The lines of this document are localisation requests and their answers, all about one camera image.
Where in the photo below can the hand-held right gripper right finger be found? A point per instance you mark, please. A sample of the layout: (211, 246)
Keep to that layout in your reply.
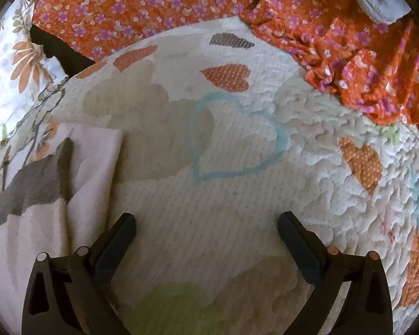
(300, 251)

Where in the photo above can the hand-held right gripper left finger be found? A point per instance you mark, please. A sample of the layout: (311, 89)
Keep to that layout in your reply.
(115, 251)

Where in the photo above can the pale pink garment grey print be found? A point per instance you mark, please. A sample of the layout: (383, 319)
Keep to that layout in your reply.
(83, 181)

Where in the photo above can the white heart patchwork quilt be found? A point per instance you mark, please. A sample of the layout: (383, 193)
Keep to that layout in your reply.
(230, 188)

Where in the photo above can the crumpled orange floral cloth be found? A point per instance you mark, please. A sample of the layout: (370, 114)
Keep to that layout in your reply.
(370, 76)

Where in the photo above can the white floral pillow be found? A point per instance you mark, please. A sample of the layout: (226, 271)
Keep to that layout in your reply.
(14, 76)

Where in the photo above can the orange floral bed sheet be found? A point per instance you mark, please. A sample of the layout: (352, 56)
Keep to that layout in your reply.
(143, 7)

